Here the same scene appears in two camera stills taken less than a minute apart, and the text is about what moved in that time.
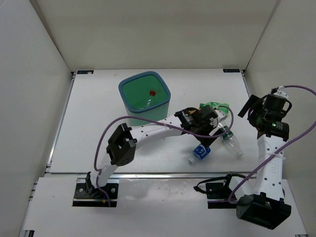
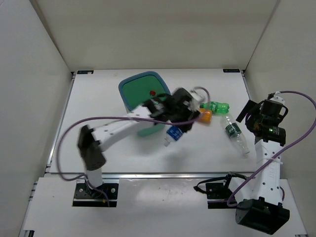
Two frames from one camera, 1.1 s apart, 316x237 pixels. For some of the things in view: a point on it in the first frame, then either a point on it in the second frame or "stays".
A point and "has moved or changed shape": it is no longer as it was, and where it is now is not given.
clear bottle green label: (230, 140) -> (233, 129)
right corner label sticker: (231, 70) stays
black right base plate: (218, 195) stays
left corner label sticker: (85, 72) stays
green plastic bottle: (216, 105) stays
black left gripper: (206, 141) -> (189, 110)
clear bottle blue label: (200, 153) has moved or changed shape
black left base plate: (85, 195) stays
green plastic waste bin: (145, 95) stays
